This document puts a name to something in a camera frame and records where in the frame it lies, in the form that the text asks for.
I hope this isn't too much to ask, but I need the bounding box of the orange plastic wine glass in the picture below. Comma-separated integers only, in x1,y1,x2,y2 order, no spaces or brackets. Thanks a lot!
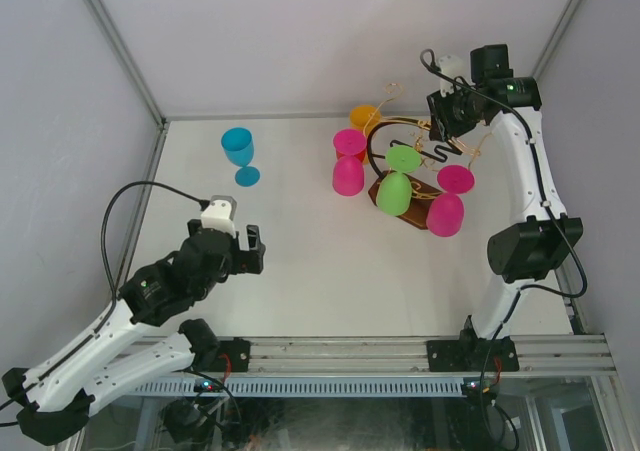
349,105,381,139

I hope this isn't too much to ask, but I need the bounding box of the pink wine glass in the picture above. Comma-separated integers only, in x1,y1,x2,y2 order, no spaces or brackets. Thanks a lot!
332,129,367,196
426,165,475,237

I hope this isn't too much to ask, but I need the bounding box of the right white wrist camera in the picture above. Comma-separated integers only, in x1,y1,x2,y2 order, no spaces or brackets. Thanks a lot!
436,54,465,97

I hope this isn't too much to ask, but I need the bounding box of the gold wire wine glass rack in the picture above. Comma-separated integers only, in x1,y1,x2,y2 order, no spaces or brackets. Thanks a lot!
366,83,483,231

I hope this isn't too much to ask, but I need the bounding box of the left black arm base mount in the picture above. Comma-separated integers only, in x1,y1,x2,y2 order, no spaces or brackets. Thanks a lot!
192,337,251,373

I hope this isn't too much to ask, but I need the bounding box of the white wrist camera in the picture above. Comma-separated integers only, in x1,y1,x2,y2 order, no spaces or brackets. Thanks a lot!
200,195,237,236
436,54,465,97

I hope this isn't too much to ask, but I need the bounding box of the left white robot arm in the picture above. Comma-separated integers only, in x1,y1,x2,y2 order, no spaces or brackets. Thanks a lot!
2,220,266,446

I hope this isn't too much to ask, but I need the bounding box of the grey slotted cable duct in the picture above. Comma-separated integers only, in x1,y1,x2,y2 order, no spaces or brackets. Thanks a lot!
129,376,465,398

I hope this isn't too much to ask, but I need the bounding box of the left black camera cable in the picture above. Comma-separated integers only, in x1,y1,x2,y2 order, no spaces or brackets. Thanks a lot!
0,181,211,427

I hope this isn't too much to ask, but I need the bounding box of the aluminium front rail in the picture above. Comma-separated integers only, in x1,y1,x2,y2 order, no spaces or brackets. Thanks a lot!
124,335,617,374

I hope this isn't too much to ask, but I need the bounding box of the black camera cable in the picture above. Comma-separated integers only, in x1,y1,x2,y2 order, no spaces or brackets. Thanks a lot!
0,181,211,427
419,49,587,300

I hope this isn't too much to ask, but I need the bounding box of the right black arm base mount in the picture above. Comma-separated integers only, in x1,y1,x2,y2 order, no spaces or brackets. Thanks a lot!
426,338,520,372

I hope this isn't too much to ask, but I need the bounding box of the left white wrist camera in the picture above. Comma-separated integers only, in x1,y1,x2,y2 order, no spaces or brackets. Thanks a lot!
200,195,237,236

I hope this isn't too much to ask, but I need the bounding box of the right black camera cable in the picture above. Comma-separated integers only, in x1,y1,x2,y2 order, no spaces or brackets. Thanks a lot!
419,49,587,300

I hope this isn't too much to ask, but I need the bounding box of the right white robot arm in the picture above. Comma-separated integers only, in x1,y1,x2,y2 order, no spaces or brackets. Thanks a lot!
420,44,583,370

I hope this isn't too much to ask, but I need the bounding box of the blue plastic wine glass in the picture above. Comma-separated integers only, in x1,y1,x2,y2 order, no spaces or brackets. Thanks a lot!
221,127,260,187

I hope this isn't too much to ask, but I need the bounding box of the green plastic wine glass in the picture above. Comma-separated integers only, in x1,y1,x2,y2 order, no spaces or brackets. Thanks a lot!
376,145,421,216

